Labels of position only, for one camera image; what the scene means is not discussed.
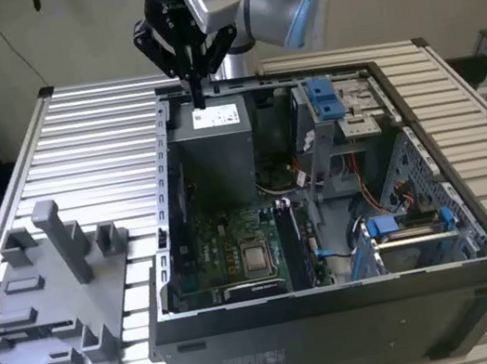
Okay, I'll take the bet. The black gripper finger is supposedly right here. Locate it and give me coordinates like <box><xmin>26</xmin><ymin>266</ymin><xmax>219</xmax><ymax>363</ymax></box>
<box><xmin>182</xmin><ymin>24</ymin><xmax>250</xmax><ymax>111</ymax></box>
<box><xmin>129</xmin><ymin>11</ymin><xmax>198</xmax><ymax>119</ymax></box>

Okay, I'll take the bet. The dark green RAM stick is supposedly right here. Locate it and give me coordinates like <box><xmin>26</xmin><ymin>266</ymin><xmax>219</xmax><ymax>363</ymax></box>
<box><xmin>0</xmin><ymin>317</ymin><xmax>78</xmax><ymax>343</ymax></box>
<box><xmin>289</xmin><ymin>203</ymin><xmax>322</xmax><ymax>289</ymax></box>

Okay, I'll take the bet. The grey power supply unit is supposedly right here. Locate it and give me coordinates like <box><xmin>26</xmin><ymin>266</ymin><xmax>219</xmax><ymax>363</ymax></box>
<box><xmin>162</xmin><ymin>91</ymin><xmax>268</xmax><ymax>216</ymax></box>

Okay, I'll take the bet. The grey metal disk bay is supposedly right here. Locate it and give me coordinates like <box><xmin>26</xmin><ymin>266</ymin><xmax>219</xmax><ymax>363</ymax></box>
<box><xmin>284</xmin><ymin>63</ymin><xmax>415</xmax><ymax>203</ymax></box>

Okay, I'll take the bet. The green motherboard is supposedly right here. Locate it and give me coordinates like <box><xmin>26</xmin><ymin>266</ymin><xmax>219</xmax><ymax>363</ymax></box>
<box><xmin>155</xmin><ymin>191</ymin><xmax>338</xmax><ymax>314</ymax></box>

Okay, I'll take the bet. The silver CPU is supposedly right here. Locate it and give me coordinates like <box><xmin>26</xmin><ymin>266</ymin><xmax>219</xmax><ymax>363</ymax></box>
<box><xmin>241</xmin><ymin>242</ymin><xmax>274</xmax><ymax>280</ymax></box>

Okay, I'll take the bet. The perforated metal disk cage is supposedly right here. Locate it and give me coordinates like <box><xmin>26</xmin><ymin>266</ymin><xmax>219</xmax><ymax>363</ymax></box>
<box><xmin>327</xmin><ymin>113</ymin><xmax>487</xmax><ymax>284</ymax></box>

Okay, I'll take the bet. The black graphics card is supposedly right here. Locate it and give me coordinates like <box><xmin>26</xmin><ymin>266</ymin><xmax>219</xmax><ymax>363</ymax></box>
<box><xmin>221</xmin><ymin>276</ymin><xmax>289</xmax><ymax>305</ymax></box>

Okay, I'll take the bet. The grey plastic parts rack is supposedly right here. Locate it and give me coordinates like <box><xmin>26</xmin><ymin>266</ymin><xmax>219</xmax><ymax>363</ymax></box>
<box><xmin>0</xmin><ymin>188</ymin><xmax>152</xmax><ymax>364</ymax></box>

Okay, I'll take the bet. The hard disk in blue carrier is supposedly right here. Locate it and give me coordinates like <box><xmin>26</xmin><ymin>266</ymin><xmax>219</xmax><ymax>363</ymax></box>
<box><xmin>362</xmin><ymin>201</ymin><xmax>468</xmax><ymax>278</ymax></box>

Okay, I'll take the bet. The black open PC case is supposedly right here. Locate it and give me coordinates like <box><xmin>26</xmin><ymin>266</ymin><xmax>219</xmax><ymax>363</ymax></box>
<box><xmin>103</xmin><ymin>28</ymin><xmax>487</xmax><ymax>364</ymax></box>

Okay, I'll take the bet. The blue plastic drive bracket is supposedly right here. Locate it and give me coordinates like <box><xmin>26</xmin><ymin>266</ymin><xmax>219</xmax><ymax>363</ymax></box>
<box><xmin>305</xmin><ymin>74</ymin><xmax>348</xmax><ymax>124</ymax></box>

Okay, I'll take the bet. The thin black wall wire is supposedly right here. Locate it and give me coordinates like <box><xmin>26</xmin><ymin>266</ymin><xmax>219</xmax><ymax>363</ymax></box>
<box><xmin>0</xmin><ymin>0</ymin><xmax>49</xmax><ymax>98</ymax></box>

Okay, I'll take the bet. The white wire bundle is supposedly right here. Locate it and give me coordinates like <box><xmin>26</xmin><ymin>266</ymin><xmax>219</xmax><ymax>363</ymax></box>
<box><xmin>253</xmin><ymin>169</ymin><xmax>313</xmax><ymax>201</ymax></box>

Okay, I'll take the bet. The orange wire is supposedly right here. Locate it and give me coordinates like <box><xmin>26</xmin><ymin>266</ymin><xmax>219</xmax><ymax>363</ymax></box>
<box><xmin>346</xmin><ymin>141</ymin><xmax>420</xmax><ymax>224</ymax></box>

